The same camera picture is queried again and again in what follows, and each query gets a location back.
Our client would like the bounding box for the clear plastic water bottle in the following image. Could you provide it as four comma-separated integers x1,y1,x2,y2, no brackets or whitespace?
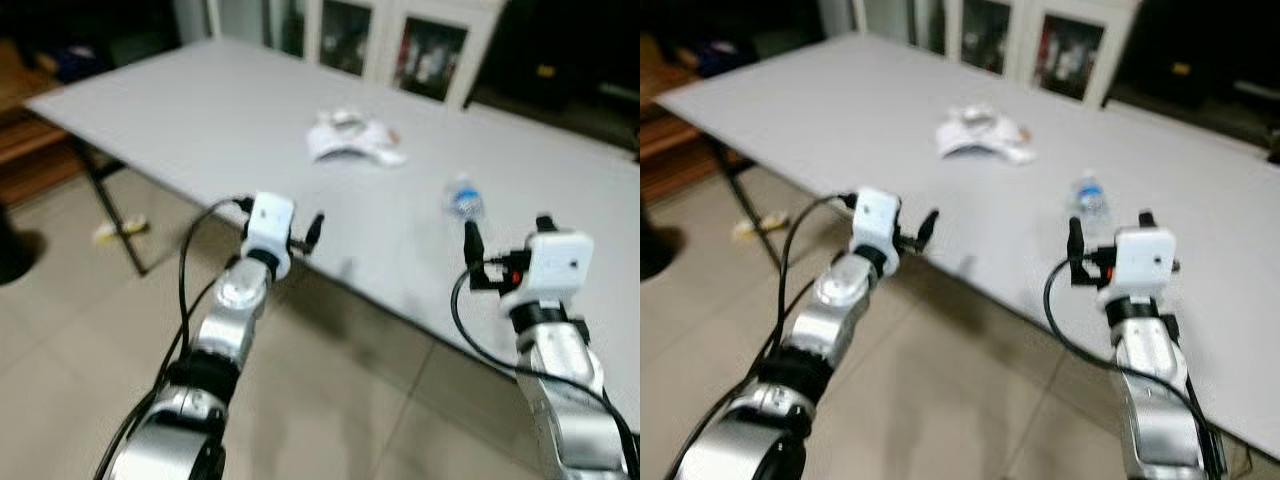
1070,170,1113,226
443,175,488,223

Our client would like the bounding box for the crumpled white paper trash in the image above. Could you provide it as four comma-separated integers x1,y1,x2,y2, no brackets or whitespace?
305,107,409,168
935,100,1041,166

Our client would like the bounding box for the black round rubbish bin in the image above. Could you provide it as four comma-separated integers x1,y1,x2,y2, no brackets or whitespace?
640,222,686,283
0,228,46,286

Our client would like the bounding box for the brown wooden pallet stack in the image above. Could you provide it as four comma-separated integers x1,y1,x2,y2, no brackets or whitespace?
640,35,716,206
0,40,86,206

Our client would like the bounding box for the yellow wrapper litter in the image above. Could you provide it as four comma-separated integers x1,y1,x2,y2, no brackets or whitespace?
730,210,791,241
93,218,151,246

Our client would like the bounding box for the black metal table leg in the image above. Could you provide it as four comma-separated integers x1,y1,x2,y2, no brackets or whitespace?
70,140,151,278
705,135,786,271

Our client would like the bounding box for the black cabinet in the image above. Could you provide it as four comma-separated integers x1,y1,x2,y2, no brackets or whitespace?
470,0,641,151
1105,0,1280,151

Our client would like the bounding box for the white glass door cabinet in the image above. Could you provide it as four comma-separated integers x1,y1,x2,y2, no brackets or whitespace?
170,0,511,111
815,0,1146,109

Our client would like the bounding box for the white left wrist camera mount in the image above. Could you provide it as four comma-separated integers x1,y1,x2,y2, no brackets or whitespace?
245,192,298,281
850,187,903,279

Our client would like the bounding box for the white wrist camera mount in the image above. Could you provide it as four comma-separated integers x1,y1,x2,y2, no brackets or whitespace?
498,230,596,316
1097,225,1179,306
245,192,298,281
850,187,903,279

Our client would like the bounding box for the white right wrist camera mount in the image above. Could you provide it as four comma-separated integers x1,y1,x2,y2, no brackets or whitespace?
498,230,596,316
1097,225,1179,306

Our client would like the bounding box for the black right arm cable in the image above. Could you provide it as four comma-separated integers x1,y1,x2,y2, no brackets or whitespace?
1043,258,1226,480
450,265,641,480

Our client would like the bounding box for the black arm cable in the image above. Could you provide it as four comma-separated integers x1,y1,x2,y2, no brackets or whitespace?
665,192,861,480
1043,258,1226,480
95,195,256,480
450,265,641,480

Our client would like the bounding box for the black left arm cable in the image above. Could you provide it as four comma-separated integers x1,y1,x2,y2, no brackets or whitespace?
95,195,256,480
665,192,861,480

